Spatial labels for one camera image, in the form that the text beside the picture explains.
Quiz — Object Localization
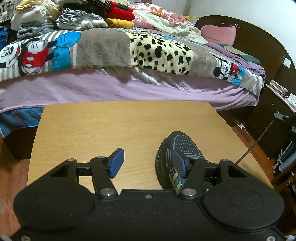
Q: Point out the floral cream quilt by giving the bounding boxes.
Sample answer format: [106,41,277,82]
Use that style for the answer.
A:
[130,3,208,45]

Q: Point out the cartoon patchwork blanket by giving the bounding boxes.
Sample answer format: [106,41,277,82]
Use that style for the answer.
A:
[1,28,264,96]

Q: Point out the red folded garment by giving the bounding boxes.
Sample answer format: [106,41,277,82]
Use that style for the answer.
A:
[105,1,135,21]

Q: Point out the grey white folded clothes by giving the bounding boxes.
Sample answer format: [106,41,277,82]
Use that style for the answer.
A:
[56,8,108,31]

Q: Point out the dark wooden headboard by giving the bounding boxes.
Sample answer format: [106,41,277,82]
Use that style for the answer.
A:
[195,15,295,94]

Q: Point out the dark wooden nightstand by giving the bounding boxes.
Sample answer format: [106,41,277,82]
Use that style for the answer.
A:
[245,85,295,159]

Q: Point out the yellow folded garment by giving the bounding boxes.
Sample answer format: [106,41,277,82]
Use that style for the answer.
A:
[105,18,134,29]

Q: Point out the dark blue sneaker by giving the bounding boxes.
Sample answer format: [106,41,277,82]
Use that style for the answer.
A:
[155,131,209,196]

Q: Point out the black speckled shoelace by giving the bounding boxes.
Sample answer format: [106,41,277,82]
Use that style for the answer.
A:
[235,119,274,165]

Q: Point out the pink pillow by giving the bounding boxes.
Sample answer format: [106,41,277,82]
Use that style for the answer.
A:
[201,25,237,46]

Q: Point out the purple bed sheet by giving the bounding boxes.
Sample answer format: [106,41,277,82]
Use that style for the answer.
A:
[1,67,259,113]

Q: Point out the folded purple green blanket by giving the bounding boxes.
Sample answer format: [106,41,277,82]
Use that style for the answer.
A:
[206,42,266,77]

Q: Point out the items on nightstand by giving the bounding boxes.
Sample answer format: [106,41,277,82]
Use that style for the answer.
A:
[265,80,295,109]

